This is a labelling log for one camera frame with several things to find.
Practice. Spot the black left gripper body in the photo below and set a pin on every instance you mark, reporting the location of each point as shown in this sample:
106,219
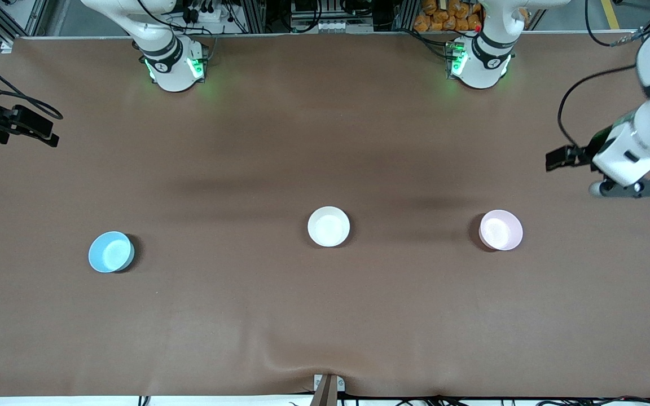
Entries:
586,152

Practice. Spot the pink bowl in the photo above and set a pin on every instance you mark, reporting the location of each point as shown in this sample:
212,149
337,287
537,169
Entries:
501,229

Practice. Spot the light blue bowl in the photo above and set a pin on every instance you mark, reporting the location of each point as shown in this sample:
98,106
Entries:
110,252

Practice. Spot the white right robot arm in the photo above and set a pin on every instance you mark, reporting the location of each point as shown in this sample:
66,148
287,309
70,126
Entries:
170,73

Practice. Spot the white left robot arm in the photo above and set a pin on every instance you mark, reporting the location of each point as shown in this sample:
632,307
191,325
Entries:
641,135

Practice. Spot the white bowl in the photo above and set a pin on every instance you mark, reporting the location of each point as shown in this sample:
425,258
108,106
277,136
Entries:
329,226

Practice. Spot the pile of orange objects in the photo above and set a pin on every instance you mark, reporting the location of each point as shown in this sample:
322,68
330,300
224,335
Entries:
446,16

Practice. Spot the white power strip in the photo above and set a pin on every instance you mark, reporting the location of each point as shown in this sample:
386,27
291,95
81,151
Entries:
201,12

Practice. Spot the black and white control box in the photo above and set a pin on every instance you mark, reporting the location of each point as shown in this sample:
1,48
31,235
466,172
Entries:
330,17

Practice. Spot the brown table cloth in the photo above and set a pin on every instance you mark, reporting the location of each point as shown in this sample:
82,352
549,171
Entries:
325,316

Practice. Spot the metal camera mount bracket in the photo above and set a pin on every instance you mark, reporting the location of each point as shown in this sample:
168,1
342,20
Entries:
328,389

